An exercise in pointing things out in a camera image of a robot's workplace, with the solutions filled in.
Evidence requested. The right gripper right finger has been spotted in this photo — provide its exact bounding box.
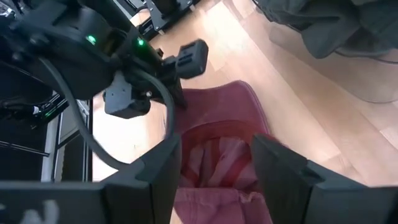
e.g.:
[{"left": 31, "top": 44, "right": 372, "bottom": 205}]
[{"left": 251, "top": 133, "right": 398, "bottom": 224}]

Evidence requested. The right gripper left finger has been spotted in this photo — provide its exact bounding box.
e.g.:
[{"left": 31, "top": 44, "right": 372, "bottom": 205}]
[{"left": 101, "top": 133, "right": 183, "bottom": 224}]

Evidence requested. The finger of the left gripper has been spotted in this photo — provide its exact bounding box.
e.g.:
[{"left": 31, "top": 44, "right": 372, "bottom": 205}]
[{"left": 164, "top": 71, "right": 188, "bottom": 110}]

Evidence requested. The maroon baseball cap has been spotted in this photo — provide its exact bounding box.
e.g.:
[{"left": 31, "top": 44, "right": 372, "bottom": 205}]
[{"left": 164, "top": 80, "right": 282, "bottom": 224}]

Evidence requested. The dark grey-green baseball cap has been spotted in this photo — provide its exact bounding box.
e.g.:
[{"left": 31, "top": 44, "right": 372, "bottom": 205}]
[{"left": 253, "top": 0, "right": 363, "bottom": 60}]

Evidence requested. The clear plastic bin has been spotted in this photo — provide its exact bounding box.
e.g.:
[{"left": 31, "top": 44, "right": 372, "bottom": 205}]
[{"left": 267, "top": 18, "right": 398, "bottom": 105}]

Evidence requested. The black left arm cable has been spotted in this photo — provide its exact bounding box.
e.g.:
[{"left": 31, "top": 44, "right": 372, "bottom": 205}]
[{"left": 39, "top": 57, "right": 175, "bottom": 170}]

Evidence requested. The black aluminium table frame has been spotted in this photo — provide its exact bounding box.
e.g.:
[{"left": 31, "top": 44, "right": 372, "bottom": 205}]
[{"left": 40, "top": 0, "right": 147, "bottom": 183}]

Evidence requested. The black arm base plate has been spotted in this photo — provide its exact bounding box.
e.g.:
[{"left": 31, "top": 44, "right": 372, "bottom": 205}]
[{"left": 136, "top": 0, "right": 200, "bottom": 32}]

